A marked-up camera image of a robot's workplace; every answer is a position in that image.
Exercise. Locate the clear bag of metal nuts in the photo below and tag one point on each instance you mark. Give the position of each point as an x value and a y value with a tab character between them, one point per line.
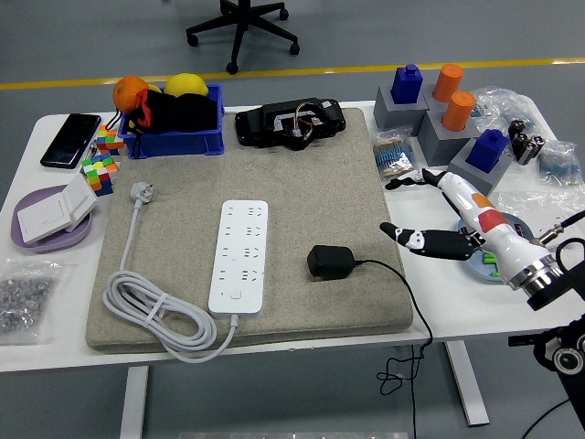
23	297

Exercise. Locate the large yellow citrus fruit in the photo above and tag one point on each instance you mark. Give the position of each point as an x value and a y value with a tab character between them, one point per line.
185	84

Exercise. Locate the white table leg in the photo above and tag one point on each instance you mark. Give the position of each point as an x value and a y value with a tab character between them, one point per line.
468	388
133	402

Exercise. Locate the black table control panel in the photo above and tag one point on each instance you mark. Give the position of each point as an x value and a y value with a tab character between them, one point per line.
525	341

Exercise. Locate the dark cylindrical capacitor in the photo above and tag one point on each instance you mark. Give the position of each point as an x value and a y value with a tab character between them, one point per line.
535	150
522	145
516	128
522	230

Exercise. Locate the small white switch panel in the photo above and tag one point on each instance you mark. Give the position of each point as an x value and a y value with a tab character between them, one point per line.
80	199

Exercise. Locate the grey block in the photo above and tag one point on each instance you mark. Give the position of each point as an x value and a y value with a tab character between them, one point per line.
434	146
428	97
388	114
496	180

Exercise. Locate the small bag of resistors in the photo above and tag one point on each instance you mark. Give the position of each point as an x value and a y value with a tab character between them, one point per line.
393	157
560	167

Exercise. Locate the clear plastic bag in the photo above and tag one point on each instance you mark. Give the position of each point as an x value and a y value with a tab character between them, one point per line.
525	201

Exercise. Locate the grey-brown mat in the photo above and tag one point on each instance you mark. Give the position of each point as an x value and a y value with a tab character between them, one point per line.
320	183

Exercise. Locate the blue-grey plate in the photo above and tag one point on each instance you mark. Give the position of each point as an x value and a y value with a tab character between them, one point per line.
477	270

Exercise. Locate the purple plate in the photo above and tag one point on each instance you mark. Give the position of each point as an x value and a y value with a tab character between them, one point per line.
50	247

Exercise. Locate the black office chair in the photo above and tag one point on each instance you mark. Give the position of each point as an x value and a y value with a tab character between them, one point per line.
240	32

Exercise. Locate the large bag of resistors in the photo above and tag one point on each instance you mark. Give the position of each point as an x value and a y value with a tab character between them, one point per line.
503	103

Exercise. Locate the orange cylinder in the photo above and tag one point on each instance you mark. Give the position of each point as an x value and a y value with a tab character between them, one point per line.
458	112
448	82

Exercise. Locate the large white switch panel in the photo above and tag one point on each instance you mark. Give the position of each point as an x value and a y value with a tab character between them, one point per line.
43	219

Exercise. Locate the small yellow fruit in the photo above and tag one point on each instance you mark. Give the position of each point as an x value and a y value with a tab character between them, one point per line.
154	88

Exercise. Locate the colourful puzzle cube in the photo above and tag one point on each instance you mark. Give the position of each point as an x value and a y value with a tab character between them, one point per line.
109	139
99	176

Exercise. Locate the blue peg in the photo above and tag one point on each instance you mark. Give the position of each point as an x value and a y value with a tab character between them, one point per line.
486	151
407	84

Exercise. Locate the blue plastic bin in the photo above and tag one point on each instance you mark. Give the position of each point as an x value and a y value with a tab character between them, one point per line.
183	142

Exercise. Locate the orange fruit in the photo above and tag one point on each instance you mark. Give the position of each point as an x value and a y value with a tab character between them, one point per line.
125	93

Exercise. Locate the black smartphone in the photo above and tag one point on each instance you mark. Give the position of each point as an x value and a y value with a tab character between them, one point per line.
71	139

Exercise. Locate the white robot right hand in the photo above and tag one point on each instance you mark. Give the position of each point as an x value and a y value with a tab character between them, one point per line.
498	238

